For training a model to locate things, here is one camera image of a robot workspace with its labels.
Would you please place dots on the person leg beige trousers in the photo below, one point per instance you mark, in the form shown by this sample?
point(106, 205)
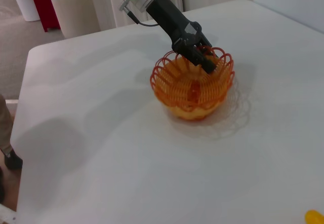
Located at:
point(5, 127)

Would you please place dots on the white planter pot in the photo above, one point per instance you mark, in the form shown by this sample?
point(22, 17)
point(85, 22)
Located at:
point(26, 6)

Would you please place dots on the yellow banana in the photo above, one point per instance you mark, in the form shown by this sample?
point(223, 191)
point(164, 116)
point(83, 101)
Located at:
point(315, 217)

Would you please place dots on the black shoe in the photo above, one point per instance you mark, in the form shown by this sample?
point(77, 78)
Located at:
point(14, 162)

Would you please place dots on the white ribbed radiator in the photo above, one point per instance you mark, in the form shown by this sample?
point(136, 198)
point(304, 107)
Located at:
point(106, 6)

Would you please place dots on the red cabinet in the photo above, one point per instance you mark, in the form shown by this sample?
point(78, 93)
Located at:
point(44, 8)

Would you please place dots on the beige round planter pot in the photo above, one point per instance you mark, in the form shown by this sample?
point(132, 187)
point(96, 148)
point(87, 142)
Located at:
point(76, 16)

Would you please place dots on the orange woven plastic basket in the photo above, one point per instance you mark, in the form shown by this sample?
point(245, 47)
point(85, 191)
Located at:
point(177, 94)

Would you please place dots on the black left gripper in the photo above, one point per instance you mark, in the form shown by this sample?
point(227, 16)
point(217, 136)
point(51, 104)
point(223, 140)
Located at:
point(174, 29)

